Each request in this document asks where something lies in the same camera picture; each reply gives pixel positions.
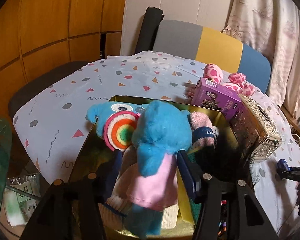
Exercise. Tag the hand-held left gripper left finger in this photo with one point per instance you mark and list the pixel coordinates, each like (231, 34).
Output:
(113, 172)

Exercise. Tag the green yellow scrub sponge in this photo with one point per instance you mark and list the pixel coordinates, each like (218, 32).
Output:
(187, 210)

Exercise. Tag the black chair seat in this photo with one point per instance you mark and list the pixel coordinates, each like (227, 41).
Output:
(40, 85)

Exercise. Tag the gold tin box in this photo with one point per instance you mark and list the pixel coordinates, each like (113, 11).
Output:
(95, 150)

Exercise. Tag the clear plastic bag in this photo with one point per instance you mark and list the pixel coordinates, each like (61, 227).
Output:
(22, 197)

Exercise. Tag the silver ornate tissue box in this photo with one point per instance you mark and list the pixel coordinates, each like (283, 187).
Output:
(260, 130)

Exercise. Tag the black rolled mat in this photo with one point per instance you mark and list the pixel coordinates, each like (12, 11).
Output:
(147, 30)

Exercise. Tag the green floor mat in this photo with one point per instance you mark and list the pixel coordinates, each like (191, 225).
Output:
(0, 140)

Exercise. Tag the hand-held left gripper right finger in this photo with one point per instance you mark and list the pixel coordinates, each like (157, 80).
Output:
(187, 173)

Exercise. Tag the blue plush toy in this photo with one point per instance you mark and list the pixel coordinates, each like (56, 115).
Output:
(162, 135)

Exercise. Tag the pink spotted plush toy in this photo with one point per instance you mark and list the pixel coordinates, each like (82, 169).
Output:
(238, 83)

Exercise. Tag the purple cardboard box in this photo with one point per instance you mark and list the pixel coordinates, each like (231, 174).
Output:
(215, 97)

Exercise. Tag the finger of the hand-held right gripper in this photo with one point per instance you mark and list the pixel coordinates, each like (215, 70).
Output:
(283, 167)

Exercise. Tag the grey yellow blue chair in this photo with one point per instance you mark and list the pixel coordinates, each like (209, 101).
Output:
(190, 40)

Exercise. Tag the printed beige curtain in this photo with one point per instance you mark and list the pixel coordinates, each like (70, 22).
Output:
(270, 30)

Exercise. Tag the wooden wardrobe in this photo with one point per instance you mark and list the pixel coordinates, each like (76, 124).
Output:
(52, 22)

